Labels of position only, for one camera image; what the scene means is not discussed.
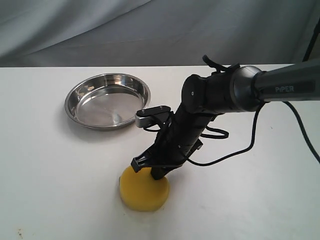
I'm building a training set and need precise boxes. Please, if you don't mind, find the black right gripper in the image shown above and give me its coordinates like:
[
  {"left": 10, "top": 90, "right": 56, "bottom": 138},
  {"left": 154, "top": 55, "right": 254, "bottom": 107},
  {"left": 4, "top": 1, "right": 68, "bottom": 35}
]
[{"left": 130, "top": 105, "right": 217, "bottom": 181}]

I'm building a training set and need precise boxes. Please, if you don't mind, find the round yellow sponge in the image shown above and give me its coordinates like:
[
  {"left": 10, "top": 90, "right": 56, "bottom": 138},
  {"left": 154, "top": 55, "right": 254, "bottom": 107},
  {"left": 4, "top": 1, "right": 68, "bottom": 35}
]
[{"left": 119, "top": 166, "right": 170, "bottom": 212}]

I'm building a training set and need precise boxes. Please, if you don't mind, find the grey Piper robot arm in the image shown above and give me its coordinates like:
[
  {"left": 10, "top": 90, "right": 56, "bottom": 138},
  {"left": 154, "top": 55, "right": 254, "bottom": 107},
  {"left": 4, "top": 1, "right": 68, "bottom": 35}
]
[{"left": 131, "top": 61, "right": 320, "bottom": 180}]

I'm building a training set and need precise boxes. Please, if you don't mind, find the round stainless steel dish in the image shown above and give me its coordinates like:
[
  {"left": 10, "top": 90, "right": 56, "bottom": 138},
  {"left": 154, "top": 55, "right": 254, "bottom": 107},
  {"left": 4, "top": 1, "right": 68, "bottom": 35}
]
[{"left": 64, "top": 73, "right": 151, "bottom": 131}]

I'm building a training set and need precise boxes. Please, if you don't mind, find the grey backdrop cloth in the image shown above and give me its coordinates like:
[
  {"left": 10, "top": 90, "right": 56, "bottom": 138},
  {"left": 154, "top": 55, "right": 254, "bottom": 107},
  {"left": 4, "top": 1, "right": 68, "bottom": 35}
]
[{"left": 0, "top": 0, "right": 320, "bottom": 67}]

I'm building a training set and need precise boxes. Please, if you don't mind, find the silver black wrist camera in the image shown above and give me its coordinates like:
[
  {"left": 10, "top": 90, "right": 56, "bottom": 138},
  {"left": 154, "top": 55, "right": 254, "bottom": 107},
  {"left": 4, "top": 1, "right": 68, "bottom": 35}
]
[{"left": 135, "top": 105, "right": 171, "bottom": 129}]

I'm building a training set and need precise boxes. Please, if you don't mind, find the black cable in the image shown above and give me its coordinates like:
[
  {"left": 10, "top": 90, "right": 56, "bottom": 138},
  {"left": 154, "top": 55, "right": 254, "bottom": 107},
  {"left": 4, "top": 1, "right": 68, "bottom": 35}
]
[{"left": 143, "top": 56, "right": 320, "bottom": 168}]

